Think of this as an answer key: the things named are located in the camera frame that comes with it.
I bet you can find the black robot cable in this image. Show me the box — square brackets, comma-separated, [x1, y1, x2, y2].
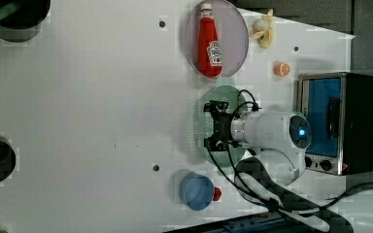
[205, 88, 373, 215]

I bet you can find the orange slice toy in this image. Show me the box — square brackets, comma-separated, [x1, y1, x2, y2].
[274, 62, 290, 77]

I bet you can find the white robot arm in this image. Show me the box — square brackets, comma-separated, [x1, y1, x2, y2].
[203, 100, 373, 233]

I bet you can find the black toaster oven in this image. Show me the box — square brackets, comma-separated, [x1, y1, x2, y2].
[297, 72, 373, 176]

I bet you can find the black metal pot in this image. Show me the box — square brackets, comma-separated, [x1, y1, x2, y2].
[0, 0, 51, 43]

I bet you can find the red ketchup bottle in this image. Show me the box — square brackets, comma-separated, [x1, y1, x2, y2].
[198, 2, 222, 78]

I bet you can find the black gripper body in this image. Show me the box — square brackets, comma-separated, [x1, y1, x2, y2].
[211, 111, 233, 142]

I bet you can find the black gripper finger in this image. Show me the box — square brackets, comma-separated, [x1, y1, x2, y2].
[203, 100, 229, 114]
[204, 137, 231, 151]

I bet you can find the green plastic strainer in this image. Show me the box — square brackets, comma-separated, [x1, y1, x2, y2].
[188, 78, 246, 168]

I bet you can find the grey round plate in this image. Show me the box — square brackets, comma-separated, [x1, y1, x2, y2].
[184, 0, 249, 77]

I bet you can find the blue plastic cup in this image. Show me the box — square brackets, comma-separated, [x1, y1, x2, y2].
[179, 172, 215, 211]

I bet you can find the small red tomato toy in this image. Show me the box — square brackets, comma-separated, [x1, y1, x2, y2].
[213, 187, 221, 201]

